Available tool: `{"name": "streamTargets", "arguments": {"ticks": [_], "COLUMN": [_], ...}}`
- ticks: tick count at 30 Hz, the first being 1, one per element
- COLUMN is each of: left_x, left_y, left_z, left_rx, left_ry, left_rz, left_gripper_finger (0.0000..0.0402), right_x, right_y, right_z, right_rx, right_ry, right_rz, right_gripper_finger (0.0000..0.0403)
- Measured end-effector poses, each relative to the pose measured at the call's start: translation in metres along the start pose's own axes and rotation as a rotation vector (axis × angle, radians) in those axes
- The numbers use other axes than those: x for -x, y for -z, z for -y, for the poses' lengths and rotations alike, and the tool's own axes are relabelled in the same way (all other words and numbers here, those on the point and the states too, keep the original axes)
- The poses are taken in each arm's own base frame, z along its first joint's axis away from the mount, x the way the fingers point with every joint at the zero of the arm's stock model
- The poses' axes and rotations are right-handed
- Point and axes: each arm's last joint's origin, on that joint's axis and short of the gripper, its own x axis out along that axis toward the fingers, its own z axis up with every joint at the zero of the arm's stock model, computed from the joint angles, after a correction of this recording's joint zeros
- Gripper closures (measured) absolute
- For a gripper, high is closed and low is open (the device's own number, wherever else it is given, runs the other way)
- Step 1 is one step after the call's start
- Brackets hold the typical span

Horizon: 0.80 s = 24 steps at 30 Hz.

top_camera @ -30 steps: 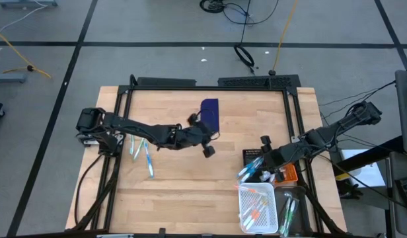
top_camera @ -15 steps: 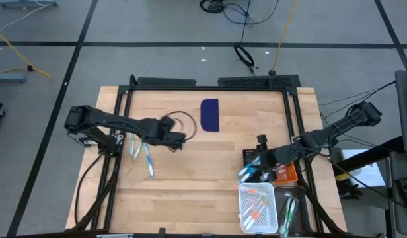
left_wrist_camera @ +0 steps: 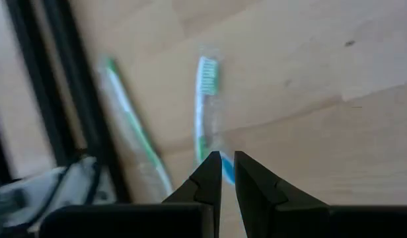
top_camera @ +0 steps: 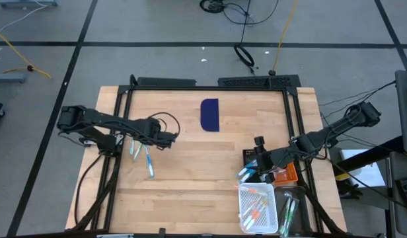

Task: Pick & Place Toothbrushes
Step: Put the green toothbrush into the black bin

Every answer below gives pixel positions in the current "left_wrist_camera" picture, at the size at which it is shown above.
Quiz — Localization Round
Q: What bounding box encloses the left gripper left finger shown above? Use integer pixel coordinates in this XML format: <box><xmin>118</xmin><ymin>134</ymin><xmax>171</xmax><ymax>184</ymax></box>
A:
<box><xmin>161</xmin><ymin>150</ymin><xmax>223</xmax><ymax>238</ymax></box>

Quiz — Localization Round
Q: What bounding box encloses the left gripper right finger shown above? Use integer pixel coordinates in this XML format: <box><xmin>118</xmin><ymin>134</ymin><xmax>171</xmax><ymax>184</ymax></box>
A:
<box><xmin>234</xmin><ymin>150</ymin><xmax>330</xmax><ymax>238</ymax></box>

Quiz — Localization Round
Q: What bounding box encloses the blue toothbrush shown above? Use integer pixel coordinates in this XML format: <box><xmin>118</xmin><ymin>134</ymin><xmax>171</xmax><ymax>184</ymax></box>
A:
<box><xmin>221</xmin><ymin>152</ymin><xmax>237</xmax><ymax>186</ymax></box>

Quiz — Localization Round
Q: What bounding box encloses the green toothbrush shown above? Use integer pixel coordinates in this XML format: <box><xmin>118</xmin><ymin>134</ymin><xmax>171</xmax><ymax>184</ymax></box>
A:
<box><xmin>192</xmin><ymin>46</ymin><xmax>224</xmax><ymax>165</ymax></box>
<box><xmin>97</xmin><ymin>56</ymin><xmax>174</xmax><ymax>201</ymax></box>

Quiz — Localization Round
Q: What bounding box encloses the black table frame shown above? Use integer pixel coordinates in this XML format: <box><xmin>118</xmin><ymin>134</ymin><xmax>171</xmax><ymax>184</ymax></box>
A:
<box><xmin>5</xmin><ymin>0</ymin><xmax>131</xmax><ymax>204</ymax></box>

